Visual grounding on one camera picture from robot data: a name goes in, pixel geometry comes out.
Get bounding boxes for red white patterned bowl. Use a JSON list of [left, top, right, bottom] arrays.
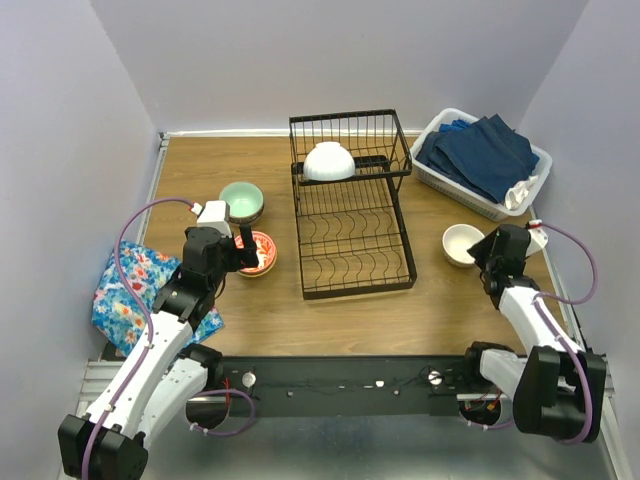
[[253, 231, 277, 268]]

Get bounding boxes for beige floral bowl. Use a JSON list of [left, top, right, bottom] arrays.
[[442, 224, 485, 268]]

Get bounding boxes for mint green bowl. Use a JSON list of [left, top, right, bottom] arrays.
[[219, 182, 264, 207]]

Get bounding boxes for black wire dish rack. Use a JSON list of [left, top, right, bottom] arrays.
[[289, 109, 417, 300]]

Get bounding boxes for white ribbed bowl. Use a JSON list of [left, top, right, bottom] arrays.
[[303, 141, 356, 182]]

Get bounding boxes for yellow dotted teal bowl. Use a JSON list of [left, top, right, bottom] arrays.
[[238, 263, 274, 278]]

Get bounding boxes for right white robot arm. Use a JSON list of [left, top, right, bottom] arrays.
[[459, 220, 606, 445]]

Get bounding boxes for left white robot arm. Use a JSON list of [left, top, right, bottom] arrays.
[[58, 225, 259, 479]]

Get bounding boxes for white crumpled cloth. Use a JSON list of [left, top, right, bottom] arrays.
[[504, 175, 539, 211]]

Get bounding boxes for white plastic basket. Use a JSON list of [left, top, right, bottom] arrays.
[[410, 108, 553, 222]]

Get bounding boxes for dark blue folded cloth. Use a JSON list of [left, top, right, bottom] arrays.
[[417, 114, 538, 205]]

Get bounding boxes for blue floral cloth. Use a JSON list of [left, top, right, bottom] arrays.
[[91, 240, 226, 362]]

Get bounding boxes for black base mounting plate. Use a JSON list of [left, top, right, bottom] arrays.
[[186, 355, 512, 427]]

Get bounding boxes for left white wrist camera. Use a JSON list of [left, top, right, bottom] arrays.
[[196, 200, 233, 238]]

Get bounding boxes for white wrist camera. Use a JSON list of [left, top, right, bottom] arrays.
[[525, 219, 549, 258], [196, 200, 233, 238]]

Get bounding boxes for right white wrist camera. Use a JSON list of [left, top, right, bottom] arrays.
[[525, 219, 549, 258]]

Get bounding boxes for aluminium frame rail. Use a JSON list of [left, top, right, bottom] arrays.
[[54, 132, 621, 480]]

